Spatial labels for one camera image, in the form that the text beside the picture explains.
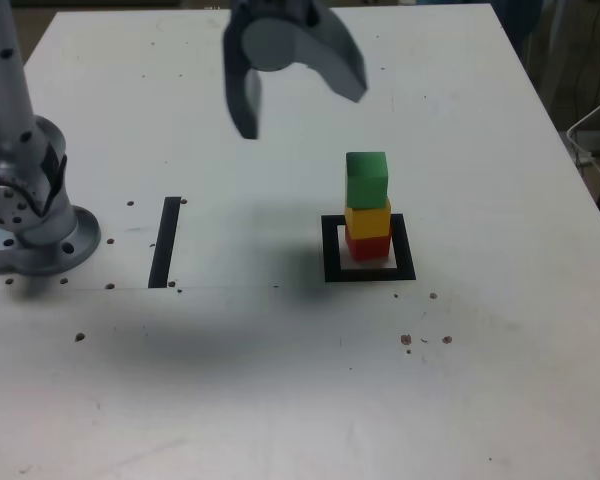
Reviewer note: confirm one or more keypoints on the green cube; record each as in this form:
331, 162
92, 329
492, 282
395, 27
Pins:
367, 182

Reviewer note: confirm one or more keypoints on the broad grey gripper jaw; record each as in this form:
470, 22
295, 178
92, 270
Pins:
330, 55

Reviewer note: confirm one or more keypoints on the yellow cube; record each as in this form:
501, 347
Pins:
367, 222

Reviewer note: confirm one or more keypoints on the black tape square outline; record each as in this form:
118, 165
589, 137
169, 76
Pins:
330, 250

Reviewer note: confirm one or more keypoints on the black tape strip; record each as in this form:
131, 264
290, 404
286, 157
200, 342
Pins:
164, 245

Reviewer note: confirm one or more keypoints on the red cube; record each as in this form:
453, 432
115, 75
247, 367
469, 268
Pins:
370, 249

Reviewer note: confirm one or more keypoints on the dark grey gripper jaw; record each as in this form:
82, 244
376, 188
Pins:
240, 100

